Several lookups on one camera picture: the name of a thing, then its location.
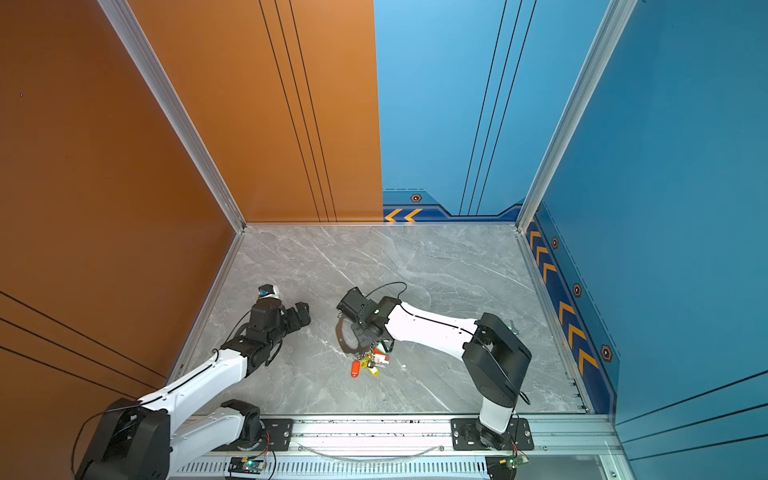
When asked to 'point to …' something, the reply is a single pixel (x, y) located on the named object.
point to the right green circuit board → (504, 467)
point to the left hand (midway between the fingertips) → (297, 307)
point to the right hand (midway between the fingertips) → (366, 330)
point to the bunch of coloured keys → (372, 358)
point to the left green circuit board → (246, 465)
